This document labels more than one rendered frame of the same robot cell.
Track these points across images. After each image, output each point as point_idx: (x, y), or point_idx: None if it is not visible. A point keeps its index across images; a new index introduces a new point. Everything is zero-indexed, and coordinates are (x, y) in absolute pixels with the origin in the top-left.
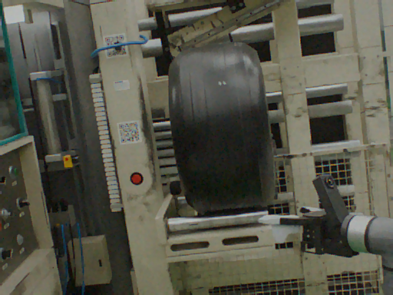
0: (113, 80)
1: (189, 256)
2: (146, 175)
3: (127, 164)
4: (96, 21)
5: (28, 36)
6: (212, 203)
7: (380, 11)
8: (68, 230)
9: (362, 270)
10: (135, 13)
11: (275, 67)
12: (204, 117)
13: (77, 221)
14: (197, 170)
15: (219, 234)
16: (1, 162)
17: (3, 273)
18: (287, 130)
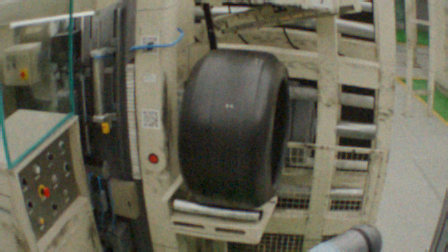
0: (143, 72)
1: (187, 232)
2: (161, 158)
3: (147, 144)
4: (138, 23)
5: (99, 17)
6: (209, 202)
7: None
8: (109, 170)
9: None
10: (175, 14)
11: (314, 58)
12: (206, 136)
13: (115, 165)
14: (194, 179)
15: (214, 224)
16: (54, 140)
17: (54, 218)
18: (317, 115)
